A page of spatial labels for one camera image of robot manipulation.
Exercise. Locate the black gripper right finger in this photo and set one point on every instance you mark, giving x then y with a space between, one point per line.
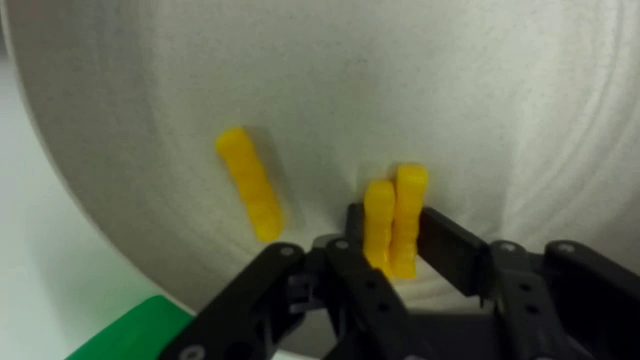
566 307

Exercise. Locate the white round plate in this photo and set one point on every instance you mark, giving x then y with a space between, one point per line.
401 80

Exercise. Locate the yellow toy fry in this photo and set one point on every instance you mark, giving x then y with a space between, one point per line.
378 220
251 183
408 220

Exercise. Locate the green plastic cup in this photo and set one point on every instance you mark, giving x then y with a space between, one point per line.
133 330

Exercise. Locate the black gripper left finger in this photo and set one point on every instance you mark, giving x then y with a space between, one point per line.
301 307

